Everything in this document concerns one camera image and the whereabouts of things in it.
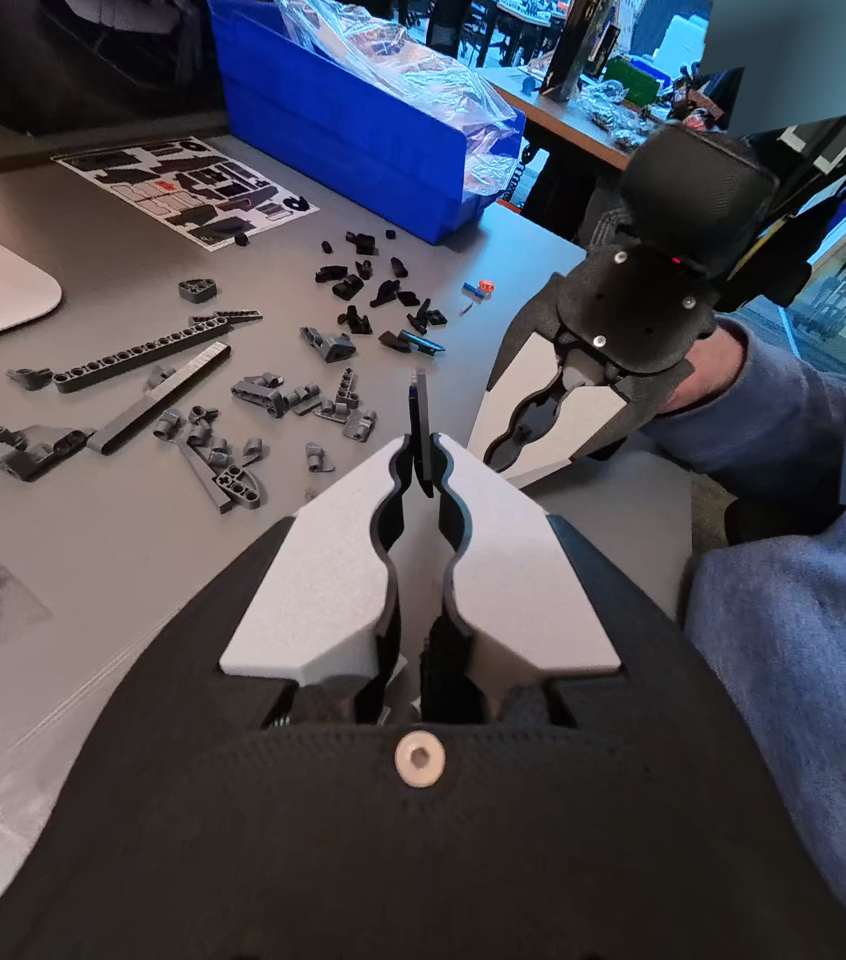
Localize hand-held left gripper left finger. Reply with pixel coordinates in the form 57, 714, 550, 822
219, 435, 415, 727

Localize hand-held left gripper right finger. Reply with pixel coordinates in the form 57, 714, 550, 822
420, 433, 623, 725

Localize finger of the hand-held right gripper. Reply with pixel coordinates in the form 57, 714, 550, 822
501, 378, 633, 490
466, 332, 567, 470

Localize black plate assembly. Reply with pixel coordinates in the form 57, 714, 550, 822
406, 375, 445, 500

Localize person's right forearm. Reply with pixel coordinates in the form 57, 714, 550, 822
644, 322, 846, 477

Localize pile of black lego pieces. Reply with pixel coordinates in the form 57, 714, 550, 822
314, 228, 448, 357

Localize long dark grey lego plate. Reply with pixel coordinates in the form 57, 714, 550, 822
85, 341, 233, 456

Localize dark printed lego box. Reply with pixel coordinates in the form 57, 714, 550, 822
0, 0, 229, 136

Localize person's right hand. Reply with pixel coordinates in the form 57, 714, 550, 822
666, 315, 750, 414

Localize background wooden desk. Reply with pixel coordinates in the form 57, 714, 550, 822
479, 63, 638, 170

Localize tall dark carton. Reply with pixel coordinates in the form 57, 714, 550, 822
539, 0, 623, 102

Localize long dark grey holed beam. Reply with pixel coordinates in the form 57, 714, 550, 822
51, 309, 264, 395

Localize blue plastic bin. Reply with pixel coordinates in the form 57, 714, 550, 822
209, 0, 528, 245

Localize crumpled clear plastic bag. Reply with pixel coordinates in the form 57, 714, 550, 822
273, 0, 525, 204

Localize pile of dark grey pieces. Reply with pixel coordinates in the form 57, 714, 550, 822
0, 322, 379, 516

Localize printed white parts sheet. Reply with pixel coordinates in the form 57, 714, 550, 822
51, 136, 319, 252

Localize black bag with straps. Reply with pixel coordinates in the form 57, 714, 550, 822
723, 127, 846, 312

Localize black coiled cable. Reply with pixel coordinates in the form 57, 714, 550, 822
501, 142, 540, 211

